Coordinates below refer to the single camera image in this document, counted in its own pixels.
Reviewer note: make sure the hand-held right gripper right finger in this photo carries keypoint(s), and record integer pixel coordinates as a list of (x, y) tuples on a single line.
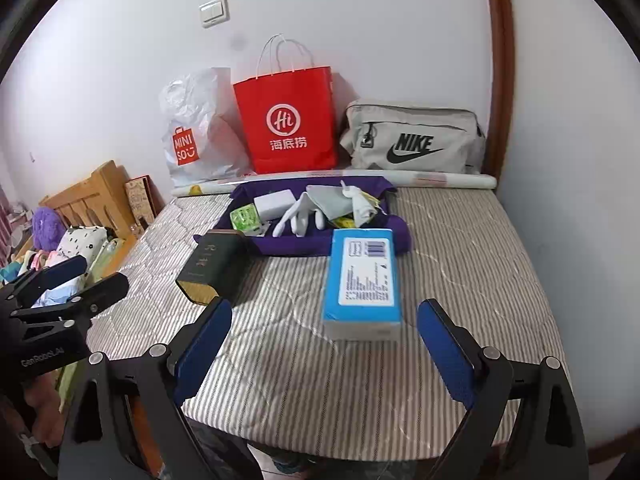
[(447, 360)]

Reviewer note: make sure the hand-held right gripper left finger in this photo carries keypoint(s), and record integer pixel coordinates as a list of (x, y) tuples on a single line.
[(202, 355)]

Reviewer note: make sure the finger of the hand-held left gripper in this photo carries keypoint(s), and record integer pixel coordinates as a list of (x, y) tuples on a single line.
[(100, 295), (65, 270)]

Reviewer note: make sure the green wipes packet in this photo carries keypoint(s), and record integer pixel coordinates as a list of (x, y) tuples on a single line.
[(244, 218)]

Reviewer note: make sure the purple cloth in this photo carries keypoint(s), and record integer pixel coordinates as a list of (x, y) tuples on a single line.
[(300, 245)]

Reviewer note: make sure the small white box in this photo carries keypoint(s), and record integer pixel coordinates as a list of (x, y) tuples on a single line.
[(274, 205)]

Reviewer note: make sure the white glove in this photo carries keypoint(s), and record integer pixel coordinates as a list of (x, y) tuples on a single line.
[(300, 215)]

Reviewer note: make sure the pale green mesh cloth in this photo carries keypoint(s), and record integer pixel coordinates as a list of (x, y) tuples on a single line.
[(330, 202)]

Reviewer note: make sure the person's left forearm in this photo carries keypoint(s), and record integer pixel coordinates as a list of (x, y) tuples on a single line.
[(15, 445)]

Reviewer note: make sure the person's left hand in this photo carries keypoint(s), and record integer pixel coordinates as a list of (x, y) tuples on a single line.
[(40, 400)]

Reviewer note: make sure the pile of pastel clothes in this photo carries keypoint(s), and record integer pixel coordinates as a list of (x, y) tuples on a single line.
[(37, 260)]

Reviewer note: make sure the white dotted pillow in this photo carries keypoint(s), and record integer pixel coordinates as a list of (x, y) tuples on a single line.
[(80, 242)]

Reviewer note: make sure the light green bedsheet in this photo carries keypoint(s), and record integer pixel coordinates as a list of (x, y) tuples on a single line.
[(107, 257)]

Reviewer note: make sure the purple plush toy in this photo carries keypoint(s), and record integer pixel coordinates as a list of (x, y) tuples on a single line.
[(47, 227)]

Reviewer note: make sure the wooden headboard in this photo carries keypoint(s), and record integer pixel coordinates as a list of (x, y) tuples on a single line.
[(95, 195)]

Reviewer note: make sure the dark green box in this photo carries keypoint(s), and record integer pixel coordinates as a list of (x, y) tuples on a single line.
[(210, 265)]

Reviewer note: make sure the blue tissue pack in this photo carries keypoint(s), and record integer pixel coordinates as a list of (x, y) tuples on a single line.
[(360, 310)]

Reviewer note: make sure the striped mattress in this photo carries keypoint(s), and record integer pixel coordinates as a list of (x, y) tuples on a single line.
[(475, 260)]

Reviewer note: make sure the patterned flat box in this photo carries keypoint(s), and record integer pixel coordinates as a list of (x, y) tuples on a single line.
[(142, 200)]

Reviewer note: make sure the white patterned paper roll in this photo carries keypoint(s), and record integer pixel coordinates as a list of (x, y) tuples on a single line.
[(450, 180)]

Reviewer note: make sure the brown wooden baseboard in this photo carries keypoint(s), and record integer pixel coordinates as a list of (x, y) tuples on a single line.
[(615, 440)]

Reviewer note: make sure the white plastic shopping bag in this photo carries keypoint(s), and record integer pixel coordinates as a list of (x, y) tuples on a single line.
[(200, 110)]

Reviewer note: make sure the grey waist bag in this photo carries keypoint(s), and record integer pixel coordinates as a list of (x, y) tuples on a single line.
[(425, 125)]

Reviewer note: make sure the red paper shopping bag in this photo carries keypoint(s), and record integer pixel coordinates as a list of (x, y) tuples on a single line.
[(285, 95)]

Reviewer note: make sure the white light switch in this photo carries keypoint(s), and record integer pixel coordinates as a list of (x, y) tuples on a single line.
[(215, 12)]

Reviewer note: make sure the brown wooden door frame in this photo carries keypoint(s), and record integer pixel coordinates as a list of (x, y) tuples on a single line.
[(500, 60)]

